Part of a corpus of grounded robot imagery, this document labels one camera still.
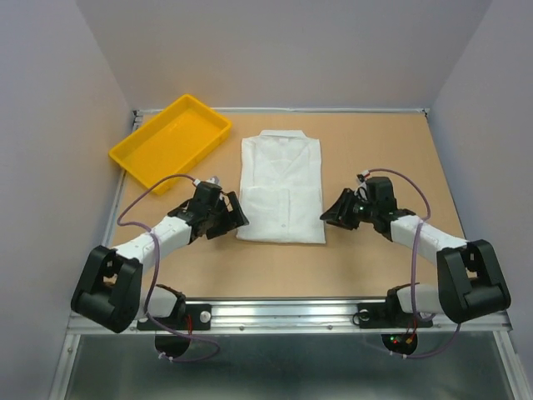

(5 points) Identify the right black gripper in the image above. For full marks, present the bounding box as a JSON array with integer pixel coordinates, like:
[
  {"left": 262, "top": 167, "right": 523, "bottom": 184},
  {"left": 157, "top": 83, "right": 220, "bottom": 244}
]
[{"left": 318, "top": 187, "right": 377, "bottom": 230}]

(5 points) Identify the white long sleeve shirt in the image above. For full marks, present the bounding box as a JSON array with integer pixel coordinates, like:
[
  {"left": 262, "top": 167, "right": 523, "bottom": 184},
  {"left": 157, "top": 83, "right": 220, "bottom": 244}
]
[{"left": 237, "top": 130, "right": 326, "bottom": 245}]

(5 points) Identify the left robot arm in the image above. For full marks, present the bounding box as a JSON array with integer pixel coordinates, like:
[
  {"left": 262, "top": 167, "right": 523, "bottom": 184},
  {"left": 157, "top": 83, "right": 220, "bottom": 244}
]
[{"left": 71, "top": 182, "right": 249, "bottom": 333}]

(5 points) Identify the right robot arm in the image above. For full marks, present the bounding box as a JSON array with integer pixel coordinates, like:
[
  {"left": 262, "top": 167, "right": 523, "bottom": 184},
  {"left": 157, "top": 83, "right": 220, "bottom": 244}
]
[{"left": 320, "top": 188, "right": 511, "bottom": 325}]

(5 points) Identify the yellow plastic tray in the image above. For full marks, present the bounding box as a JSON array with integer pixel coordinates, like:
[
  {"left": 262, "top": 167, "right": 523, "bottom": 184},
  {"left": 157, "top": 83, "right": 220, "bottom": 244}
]
[{"left": 108, "top": 94, "right": 232, "bottom": 195}]

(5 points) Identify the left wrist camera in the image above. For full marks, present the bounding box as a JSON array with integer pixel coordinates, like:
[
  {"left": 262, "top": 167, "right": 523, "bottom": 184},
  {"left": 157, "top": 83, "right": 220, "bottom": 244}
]
[{"left": 192, "top": 176, "right": 222, "bottom": 206}]

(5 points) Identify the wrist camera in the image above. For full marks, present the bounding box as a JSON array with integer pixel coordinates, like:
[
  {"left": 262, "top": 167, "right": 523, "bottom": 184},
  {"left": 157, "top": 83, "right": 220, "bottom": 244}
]
[
  {"left": 366, "top": 177, "right": 397, "bottom": 213},
  {"left": 192, "top": 176, "right": 222, "bottom": 206}
]

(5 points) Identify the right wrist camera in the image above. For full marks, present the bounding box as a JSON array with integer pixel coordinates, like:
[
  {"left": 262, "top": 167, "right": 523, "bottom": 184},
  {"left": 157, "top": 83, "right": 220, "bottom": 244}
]
[{"left": 366, "top": 177, "right": 397, "bottom": 213}]

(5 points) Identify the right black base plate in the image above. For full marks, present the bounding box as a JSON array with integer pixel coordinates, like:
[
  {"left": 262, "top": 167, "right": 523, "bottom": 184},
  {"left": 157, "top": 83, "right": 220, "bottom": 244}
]
[{"left": 351, "top": 302, "right": 433, "bottom": 329}]

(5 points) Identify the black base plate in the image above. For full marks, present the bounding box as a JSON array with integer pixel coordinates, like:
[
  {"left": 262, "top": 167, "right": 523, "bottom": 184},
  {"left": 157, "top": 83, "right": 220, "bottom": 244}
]
[
  {"left": 156, "top": 303, "right": 212, "bottom": 333},
  {"left": 351, "top": 302, "right": 433, "bottom": 329}
]

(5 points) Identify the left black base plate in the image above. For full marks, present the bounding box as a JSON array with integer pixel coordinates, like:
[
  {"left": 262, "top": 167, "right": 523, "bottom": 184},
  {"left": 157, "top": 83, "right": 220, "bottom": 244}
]
[{"left": 156, "top": 303, "right": 212, "bottom": 333}]

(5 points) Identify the aluminium front rail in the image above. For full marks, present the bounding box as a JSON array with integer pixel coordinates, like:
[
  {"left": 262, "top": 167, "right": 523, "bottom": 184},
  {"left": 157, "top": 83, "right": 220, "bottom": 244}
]
[{"left": 66, "top": 296, "right": 512, "bottom": 334}]

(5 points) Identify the aluminium rail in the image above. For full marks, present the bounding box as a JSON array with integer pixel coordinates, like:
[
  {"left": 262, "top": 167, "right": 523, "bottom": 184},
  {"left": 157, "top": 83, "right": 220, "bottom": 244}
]
[
  {"left": 66, "top": 296, "right": 512, "bottom": 334},
  {"left": 85, "top": 110, "right": 145, "bottom": 300},
  {"left": 132, "top": 107, "right": 430, "bottom": 120}
]

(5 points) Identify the aluminium back rail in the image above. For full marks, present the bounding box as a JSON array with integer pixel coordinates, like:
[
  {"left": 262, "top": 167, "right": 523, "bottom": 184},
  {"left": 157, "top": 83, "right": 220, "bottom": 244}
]
[{"left": 132, "top": 107, "right": 430, "bottom": 120}]

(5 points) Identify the aluminium left side rail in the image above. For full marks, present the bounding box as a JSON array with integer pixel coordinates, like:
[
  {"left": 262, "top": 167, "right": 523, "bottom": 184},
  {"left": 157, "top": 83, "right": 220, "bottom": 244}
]
[{"left": 85, "top": 110, "right": 145, "bottom": 300}]

